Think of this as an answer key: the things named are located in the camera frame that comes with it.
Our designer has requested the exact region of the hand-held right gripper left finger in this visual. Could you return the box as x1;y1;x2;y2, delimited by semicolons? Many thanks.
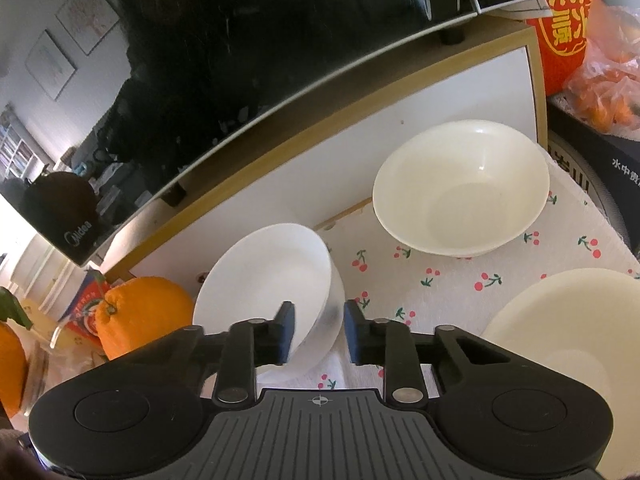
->
165;301;298;407

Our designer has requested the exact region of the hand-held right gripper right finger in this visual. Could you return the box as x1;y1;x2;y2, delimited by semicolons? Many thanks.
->
342;300;516;405

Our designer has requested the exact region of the white bowl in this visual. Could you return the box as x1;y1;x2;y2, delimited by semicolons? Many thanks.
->
192;223;347;376

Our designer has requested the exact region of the cream bowl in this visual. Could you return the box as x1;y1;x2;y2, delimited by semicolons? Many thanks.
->
372;119;551;258
480;267;640;411

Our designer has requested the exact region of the cherry print tablecloth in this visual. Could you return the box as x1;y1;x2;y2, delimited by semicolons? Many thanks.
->
280;150;640;396

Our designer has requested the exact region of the white wooden-framed stand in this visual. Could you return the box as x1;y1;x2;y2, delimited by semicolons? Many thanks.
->
100;25;547;286

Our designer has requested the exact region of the glass jar of small oranges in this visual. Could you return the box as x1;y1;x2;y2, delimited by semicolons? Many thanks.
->
25;320;103;411

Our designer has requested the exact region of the black microwave oven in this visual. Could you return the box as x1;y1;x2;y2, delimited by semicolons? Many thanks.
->
0;0;548;268

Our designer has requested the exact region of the orange with leaves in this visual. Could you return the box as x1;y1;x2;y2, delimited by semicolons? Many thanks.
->
0;287;33;418

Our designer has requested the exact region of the dark cardboard box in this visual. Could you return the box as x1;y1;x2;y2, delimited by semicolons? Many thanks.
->
546;95;640;262

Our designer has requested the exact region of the plastic bag of oranges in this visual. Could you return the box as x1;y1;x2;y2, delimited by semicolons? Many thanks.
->
564;5;640;135

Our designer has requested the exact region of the red tissue paper package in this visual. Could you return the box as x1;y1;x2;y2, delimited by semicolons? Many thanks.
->
525;0;603;97

